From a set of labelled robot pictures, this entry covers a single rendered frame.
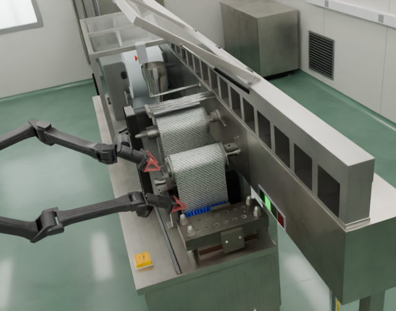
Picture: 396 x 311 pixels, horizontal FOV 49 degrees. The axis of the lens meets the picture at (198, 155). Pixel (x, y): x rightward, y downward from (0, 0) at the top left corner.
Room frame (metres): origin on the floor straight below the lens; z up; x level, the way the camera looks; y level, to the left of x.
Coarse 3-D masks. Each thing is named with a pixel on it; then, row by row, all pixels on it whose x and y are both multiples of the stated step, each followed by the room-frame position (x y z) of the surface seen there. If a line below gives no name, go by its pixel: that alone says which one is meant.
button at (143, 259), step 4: (144, 252) 1.56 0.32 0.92; (148, 252) 1.56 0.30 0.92; (136, 256) 1.54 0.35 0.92; (140, 256) 1.54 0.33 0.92; (144, 256) 1.53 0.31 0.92; (148, 256) 1.53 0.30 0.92; (136, 260) 1.51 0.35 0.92; (140, 260) 1.51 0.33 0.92; (144, 260) 1.50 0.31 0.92; (148, 260) 1.50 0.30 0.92; (136, 264) 1.49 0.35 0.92; (140, 264) 1.49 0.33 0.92; (144, 264) 1.49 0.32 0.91; (148, 264) 1.50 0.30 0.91
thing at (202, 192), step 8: (208, 176) 1.71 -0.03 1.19; (216, 176) 1.71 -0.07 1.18; (224, 176) 1.72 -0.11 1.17; (184, 184) 1.68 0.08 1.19; (192, 184) 1.69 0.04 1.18; (200, 184) 1.70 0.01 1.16; (208, 184) 1.70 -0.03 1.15; (216, 184) 1.71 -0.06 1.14; (224, 184) 1.72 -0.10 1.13; (184, 192) 1.68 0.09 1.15; (192, 192) 1.69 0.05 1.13; (200, 192) 1.70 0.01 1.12; (208, 192) 1.70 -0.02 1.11; (216, 192) 1.71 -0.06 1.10; (224, 192) 1.72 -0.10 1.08; (184, 200) 1.68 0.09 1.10; (192, 200) 1.69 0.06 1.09; (200, 200) 1.69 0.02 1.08; (208, 200) 1.70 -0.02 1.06; (216, 200) 1.71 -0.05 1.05; (224, 200) 1.72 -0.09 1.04; (192, 208) 1.68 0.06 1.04; (200, 208) 1.69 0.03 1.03
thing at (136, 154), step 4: (132, 152) 1.68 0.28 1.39; (136, 152) 1.70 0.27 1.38; (140, 152) 1.71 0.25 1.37; (132, 156) 1.68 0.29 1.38; (136, 156) 1.68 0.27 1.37; (140, 156) 1.69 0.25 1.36; (144, 156) 1.68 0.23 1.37; (128, 160) 1.68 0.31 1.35; (132, 160) 1.68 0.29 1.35; (136, 160) 1.68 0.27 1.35; (140, 160) 1.68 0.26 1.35; (144, 160) 1.66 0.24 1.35; (136, 164) 1.70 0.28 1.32; (140, 164) 1.67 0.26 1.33; (140, 168) 1.66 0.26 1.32
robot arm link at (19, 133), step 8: (32, 120) 1.95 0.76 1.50; (24, 128) 1.91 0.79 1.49; (32, 128) 1.91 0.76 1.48; (0, 136) 1.86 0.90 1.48; (8, 136) 1.86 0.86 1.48; (16, 136) 1.87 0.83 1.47; (24, 136) 1.89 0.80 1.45; (32, 136) 1.91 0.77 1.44; (40, 136) 1.88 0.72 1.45; (0, 144) 1.82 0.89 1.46; (8, 144) 1.84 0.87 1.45
